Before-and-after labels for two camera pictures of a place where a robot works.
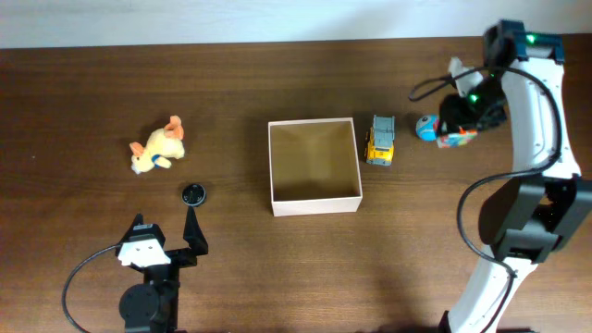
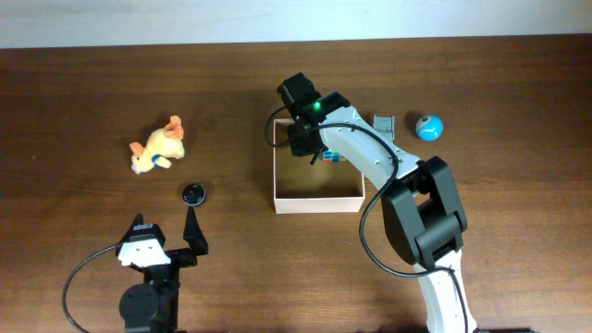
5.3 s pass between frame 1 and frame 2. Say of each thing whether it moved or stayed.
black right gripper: moved
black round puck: stayed
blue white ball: stayed
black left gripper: stayed
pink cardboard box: stayed
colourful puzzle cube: moved
